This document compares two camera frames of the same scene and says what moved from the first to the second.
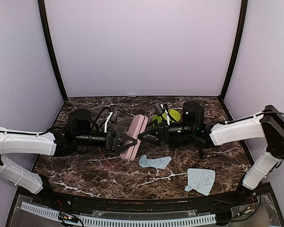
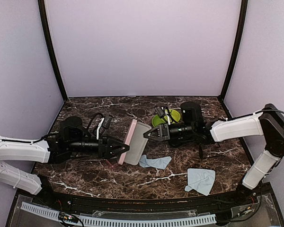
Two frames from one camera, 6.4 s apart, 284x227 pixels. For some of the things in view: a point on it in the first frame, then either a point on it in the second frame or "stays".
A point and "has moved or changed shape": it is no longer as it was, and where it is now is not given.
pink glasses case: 137,127 has moved or changed shape
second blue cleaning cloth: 200,180 stays
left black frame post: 51,48 stays
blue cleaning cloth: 159,163 stays
